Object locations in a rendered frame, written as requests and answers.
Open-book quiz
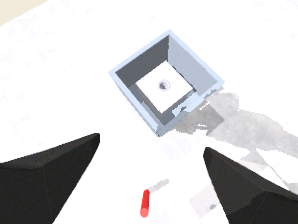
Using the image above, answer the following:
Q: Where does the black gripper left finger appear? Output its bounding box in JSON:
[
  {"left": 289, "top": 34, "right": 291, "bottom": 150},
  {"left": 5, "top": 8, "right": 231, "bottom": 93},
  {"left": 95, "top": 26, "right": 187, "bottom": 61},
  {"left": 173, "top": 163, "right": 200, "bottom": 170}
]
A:
[{"left": 0, "top": 133, "right": 100, "bottom": 224}]

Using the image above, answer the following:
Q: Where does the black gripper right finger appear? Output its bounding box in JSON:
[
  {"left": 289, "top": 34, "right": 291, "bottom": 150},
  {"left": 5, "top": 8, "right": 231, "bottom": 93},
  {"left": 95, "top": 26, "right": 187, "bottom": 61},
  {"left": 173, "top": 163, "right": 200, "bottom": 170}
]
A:
[{"left": 203, "top": 147, "right": 298, "bottom": 224}]

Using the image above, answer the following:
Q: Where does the red peg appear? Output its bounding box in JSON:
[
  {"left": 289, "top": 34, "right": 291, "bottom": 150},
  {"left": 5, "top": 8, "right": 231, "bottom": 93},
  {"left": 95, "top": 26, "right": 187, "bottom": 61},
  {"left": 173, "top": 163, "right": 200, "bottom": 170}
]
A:
[{"left": 140, "top": 189, "right": 150, "bottom": 218}]

